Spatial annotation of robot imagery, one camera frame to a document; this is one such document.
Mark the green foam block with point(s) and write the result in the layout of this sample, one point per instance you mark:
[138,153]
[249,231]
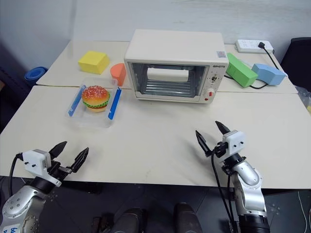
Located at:
[239,71]

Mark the dark rounded shape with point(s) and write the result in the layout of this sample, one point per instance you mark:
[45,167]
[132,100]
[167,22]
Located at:
[188,218]
[131,221]

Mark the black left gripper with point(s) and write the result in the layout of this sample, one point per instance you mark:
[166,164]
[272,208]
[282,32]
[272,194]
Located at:
[57,170]

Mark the clear plastic bag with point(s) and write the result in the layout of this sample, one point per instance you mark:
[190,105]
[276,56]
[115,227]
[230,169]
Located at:
[305,99]

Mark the toy hamburger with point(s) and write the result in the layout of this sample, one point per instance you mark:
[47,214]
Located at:
[95,97]

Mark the cream white toaster oven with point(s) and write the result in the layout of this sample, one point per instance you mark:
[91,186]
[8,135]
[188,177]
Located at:
[175,46]

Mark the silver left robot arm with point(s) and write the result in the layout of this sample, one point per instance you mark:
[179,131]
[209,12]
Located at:
[22,206]

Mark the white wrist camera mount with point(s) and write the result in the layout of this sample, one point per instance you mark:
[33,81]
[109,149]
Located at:
[235,142]
[36,161]

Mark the black chair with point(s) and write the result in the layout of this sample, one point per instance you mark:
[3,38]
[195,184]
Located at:
[300,63]

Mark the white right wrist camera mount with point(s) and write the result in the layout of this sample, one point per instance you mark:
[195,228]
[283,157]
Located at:
[235,142]

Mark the light blue foam block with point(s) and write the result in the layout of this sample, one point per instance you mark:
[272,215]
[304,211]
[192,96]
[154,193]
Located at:
[268,72]

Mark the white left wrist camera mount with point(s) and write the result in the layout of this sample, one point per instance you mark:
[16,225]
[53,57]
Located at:
[36,161]

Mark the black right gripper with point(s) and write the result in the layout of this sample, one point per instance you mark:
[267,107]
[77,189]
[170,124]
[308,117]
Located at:
[219,150]

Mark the clear container with blue clips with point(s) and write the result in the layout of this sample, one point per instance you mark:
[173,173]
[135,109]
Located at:
[92,120]

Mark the yellow foam block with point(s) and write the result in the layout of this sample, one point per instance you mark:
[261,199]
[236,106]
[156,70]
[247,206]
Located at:
[93,60]

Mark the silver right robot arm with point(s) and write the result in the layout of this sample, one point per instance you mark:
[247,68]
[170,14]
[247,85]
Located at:
[250,191]

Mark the white power strip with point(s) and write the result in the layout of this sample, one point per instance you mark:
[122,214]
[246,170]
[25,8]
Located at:
[247,44]

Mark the blue rolled mat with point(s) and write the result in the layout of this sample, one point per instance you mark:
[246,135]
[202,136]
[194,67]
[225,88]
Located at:
[35,74]

